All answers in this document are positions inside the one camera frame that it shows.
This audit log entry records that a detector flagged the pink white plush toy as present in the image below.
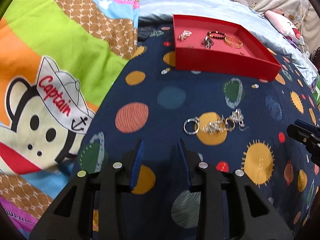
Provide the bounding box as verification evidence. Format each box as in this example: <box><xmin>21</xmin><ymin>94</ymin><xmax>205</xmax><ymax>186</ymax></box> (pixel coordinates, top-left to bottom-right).
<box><xmin>264</xmin><ymin>10</ymin><xmax>303</xmax><ymax>46</ymax></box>

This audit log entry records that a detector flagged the black amber bead bracelet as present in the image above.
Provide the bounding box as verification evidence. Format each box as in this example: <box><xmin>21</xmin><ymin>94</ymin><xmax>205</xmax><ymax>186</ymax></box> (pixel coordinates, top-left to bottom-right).
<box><xmin>207</xmin><ymin>30</ymin><xmax>228</xmax><ymax>41</ymax></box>

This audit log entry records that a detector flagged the silver gold ring pair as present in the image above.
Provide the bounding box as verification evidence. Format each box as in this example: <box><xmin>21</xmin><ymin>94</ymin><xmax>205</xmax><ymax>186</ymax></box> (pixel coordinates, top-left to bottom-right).
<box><xmin>224</xmin><ymin>117</ymin><xmax>236</xmax><ymax>132</ymax></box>

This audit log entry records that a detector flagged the silver chain watch bracelet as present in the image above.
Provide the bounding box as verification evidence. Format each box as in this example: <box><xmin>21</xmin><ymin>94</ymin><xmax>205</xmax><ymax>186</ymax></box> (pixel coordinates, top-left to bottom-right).
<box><xmin>201</xmin><ymin>36</ymin><xmax>215</xmax><ymax>50</ymax></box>

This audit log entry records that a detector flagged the light blue pillow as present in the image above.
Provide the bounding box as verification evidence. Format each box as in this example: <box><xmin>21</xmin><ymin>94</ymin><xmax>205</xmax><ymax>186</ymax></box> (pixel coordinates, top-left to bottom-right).
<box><xmin>138</xmin><ymin>0</ymin><xmax>319</xmax><ymax>88</ymax></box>

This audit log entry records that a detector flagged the crystal rhinestone brooch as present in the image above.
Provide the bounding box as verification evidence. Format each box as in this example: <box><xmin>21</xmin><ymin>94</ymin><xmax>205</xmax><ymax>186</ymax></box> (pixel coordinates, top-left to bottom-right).
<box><xmin>202</xmin><ymin>119</ymin><xmax>225</xmax><ymax>134</ymax></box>

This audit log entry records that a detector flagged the navy planet print cloth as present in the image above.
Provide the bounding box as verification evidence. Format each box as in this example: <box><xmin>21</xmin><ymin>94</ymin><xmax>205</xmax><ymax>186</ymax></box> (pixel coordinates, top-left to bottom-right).
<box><xmin>74</xmin><ymin>24</ymin><xmax>319</xmax><ymax>239</ymax></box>

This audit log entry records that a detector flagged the colourful monkey cartoon blanket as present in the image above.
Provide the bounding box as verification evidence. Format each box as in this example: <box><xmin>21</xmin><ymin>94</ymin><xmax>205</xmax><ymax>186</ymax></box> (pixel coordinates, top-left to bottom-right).
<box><xmin>1</xmin><ymin>0</ymin><xmax>139</xmax><ymax>239</ymax></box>

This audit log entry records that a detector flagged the gold braided bangle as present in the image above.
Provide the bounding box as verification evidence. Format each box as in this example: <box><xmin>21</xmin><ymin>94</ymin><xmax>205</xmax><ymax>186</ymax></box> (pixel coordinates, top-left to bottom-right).
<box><xmin>224</xmin><ymin>36</ymin><xmax>243</xmax><ymax>49</ymax></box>

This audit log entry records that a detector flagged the white charging cable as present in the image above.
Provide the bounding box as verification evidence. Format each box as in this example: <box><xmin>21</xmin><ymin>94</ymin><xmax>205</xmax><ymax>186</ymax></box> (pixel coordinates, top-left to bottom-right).
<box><xmin>298</xmin><ymin>10</ymin><xmax>313</xmax><ymax>61</ymax></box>

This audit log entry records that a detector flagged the red shallow tray box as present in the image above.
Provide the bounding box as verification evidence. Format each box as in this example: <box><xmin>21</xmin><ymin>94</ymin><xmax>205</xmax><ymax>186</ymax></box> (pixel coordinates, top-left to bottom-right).
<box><xmin>173</xmin><ymin>15</ymin><xmax>281</xmax><ymax>81</ymax></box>

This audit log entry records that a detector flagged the silver ring left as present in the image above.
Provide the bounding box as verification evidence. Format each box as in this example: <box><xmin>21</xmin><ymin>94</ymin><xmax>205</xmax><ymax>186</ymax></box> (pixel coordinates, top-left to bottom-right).
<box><xmin>183</xmin><ymin>116</ymin><xmax>200</xmax><ymax>136</ymax></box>

